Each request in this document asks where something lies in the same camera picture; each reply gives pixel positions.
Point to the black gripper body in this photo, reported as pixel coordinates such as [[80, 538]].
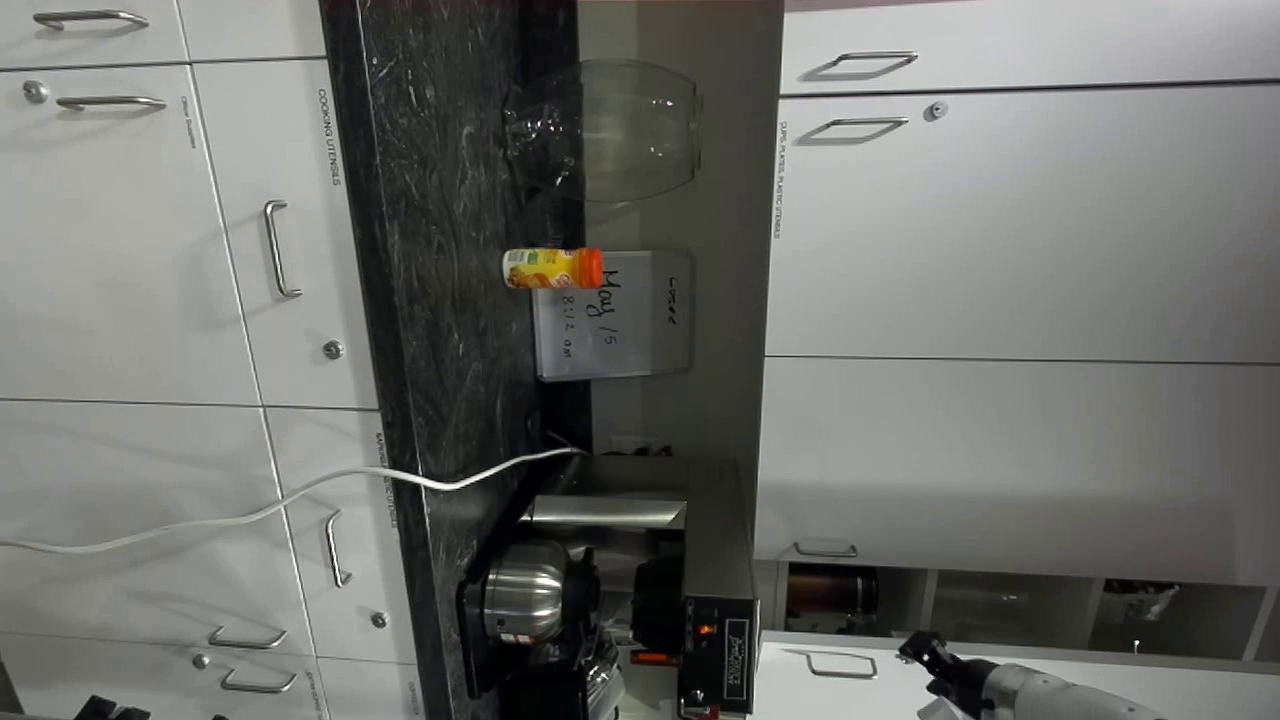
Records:
[[948, 677]]

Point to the white cabinet door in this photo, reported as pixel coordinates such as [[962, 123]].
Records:
[[867, 677], [176, 232], [1069, 468], [1041, 225]]

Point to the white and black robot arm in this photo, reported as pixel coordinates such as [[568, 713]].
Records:
[[1028, 694]]

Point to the black coffeemaker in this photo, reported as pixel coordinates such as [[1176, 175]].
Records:
[[673, 595]]

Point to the steel coffee carafe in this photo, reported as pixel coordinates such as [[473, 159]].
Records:
[[540, 595]]

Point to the white square canister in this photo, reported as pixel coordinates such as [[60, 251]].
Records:
[[624, 328]]

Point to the orange juice bottle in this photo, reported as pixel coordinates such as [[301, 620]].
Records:
[[552, 265]]

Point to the clear glass jar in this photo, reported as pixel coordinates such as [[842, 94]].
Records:
[[607, 134]]

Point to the white lower drawer front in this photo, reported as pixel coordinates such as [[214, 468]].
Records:
[[152, 30]]

